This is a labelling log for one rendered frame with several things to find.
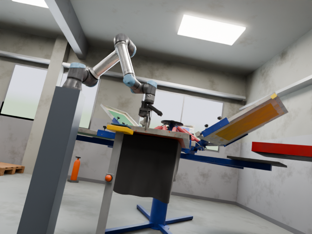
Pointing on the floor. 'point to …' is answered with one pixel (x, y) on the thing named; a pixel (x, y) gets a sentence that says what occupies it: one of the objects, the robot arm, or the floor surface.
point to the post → (120, 131)
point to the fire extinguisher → (75, 171)
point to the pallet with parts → (10, 168)
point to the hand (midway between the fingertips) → (147, 129)
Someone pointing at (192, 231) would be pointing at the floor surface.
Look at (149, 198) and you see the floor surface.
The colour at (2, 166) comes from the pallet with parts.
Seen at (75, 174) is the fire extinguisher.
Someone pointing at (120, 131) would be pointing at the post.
